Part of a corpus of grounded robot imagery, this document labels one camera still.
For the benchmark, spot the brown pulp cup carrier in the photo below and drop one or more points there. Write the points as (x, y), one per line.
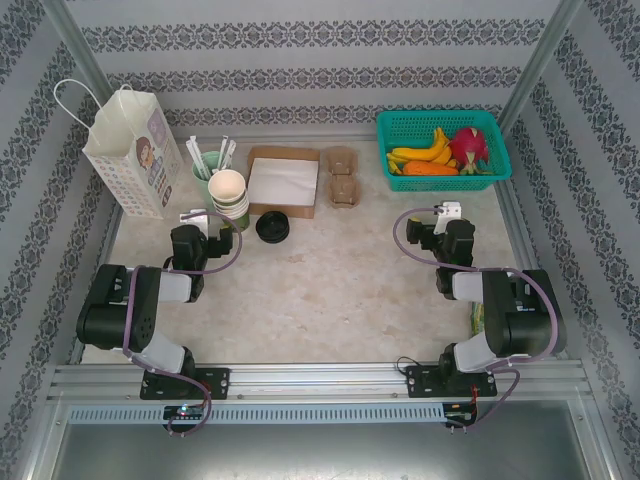
(342, 192)

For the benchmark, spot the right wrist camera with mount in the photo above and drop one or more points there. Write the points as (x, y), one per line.
(449, 212)

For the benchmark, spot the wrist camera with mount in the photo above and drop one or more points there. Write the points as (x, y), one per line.
(449, 212)
(196, 219)

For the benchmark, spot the brown cardboard box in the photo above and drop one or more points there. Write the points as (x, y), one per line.
(280, 211)

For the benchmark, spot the green straw holder cup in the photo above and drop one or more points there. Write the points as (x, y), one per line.
(200, 187)

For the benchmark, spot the aluminium frame post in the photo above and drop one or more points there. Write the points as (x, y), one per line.
(545, 55)
(75, 45)

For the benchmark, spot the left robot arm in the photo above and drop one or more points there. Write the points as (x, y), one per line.
(105, 310)

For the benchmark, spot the aluminium back rail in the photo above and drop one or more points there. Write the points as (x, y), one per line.
(300, 136)

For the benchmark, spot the aluminium mounting rail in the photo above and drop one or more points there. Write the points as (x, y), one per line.
(320, 380)

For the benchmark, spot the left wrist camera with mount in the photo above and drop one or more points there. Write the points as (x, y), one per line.
(196, 219)

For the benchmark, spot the grey metal shelf panel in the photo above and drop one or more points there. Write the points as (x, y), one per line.
(320, 450)

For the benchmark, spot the pink dragon fruit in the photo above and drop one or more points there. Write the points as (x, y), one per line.
(467, 145)

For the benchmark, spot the teal plastic basket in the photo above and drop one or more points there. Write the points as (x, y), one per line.
(430, 125)

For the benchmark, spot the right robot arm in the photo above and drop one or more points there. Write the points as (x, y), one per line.
(525, 320)

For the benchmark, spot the green snack packet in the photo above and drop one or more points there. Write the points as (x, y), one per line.
(478, 320)

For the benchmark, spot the yellow banana bunch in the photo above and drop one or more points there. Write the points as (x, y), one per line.
(440, 142)

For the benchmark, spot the aluminium side rail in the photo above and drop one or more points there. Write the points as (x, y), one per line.
(515, 225)
(107, 235)

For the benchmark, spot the orange carrot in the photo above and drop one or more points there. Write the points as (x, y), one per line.
(430, 168)

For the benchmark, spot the white printed paper bag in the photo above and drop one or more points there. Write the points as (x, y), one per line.
(150, 175)

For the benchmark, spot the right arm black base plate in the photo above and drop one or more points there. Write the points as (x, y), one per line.
(422, 382)

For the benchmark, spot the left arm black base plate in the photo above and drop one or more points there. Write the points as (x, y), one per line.
(215, 382)

